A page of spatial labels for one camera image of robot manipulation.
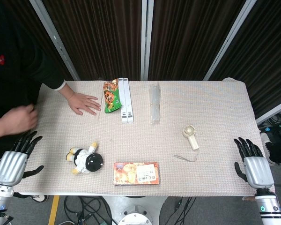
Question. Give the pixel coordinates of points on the clear plastic stick pack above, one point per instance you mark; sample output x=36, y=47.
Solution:
x=154, y=103

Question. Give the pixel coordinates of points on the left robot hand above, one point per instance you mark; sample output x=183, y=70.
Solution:
x=10, y=164

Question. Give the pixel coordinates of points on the black white plush doll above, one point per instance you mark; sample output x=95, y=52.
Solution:
x=84, y=159

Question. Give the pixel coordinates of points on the cream handheld fan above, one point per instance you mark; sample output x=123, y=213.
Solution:
x=193, y=141

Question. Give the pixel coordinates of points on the person's right hand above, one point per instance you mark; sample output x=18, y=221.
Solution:
x=19, y=120

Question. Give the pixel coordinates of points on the silver partition base rail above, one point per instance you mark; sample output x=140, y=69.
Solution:
x=274, y=110

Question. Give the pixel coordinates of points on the silver partition post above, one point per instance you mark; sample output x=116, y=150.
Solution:
x=229, y=39
x=58, y=44
x=146, y=39

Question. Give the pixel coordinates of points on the person in black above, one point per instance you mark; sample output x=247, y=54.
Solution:
x=14, y=82

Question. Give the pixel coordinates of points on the white black sneaker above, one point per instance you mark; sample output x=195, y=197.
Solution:
x=38, y=198

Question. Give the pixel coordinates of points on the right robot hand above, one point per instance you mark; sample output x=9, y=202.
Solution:
x=258, y=171

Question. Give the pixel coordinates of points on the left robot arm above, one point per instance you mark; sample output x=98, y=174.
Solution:
x=0, y=201

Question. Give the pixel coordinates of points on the person's left hand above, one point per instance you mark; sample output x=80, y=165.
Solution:
x=80, y=102

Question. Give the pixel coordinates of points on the white folding stand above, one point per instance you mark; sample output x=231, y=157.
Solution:
x=127, y=103

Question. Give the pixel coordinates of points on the yellow floor tape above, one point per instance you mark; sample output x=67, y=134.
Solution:
x=53, y=211

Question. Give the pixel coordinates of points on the orange food box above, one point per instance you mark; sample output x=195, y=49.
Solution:
x=131, y=174

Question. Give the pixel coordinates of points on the beige woven tablecloth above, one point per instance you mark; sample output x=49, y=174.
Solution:
x=201, y=100

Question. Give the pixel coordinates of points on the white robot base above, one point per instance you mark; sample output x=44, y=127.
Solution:
x=134, y=211

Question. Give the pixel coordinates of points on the green snack bag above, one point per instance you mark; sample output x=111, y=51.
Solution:
x=111, y=99

